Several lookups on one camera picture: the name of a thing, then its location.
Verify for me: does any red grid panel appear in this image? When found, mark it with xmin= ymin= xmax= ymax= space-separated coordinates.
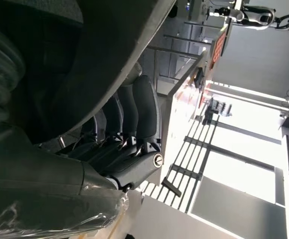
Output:
xmin=210 ymin=24 xmax=232 ymax=70

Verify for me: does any white and black robot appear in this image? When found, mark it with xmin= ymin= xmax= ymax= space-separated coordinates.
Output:
xmin=206 ymin=0 xmax=289 ymax=31

